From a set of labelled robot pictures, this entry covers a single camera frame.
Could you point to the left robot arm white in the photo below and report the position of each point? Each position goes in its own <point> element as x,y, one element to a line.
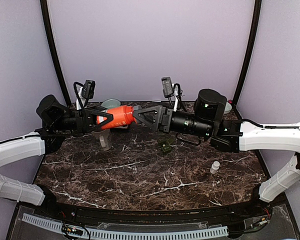
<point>58,122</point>

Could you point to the grey slotted cable duct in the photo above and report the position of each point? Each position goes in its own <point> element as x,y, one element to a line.
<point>111,231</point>

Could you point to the small pale corner bowl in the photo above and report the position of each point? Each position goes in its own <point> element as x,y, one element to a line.
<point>228,108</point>

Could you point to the black corner frame post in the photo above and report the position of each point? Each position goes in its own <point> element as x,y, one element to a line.
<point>53,51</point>
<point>249,51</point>

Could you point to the black right corner frame post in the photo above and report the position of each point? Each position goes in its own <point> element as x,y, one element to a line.
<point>249,51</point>

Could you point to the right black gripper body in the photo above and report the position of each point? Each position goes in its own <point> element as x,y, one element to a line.
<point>167,113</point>

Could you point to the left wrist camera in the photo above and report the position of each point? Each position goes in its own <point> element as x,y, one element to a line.
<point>84,93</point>

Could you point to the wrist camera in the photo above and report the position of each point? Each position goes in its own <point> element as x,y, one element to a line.
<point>173,92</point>
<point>84,93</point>

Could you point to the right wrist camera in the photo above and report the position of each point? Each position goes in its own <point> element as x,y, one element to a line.
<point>173,92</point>

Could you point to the orange pill bottle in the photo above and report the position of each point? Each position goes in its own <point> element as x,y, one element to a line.
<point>122,115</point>

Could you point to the small white pill bottle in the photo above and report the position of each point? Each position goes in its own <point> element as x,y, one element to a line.
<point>214,167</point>

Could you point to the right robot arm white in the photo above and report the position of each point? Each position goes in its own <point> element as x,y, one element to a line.
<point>230,136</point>

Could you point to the teal ceramic bowl on plate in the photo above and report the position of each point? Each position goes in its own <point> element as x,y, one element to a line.
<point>111,103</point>

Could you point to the black left corner frame post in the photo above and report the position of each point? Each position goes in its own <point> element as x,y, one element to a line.
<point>53,51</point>

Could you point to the black front table rail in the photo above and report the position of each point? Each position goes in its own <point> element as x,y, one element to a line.
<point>151,210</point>

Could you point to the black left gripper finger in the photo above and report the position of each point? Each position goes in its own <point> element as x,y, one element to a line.
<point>101,118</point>
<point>95,107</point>

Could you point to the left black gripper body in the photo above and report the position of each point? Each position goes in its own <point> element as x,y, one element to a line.
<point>80,123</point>

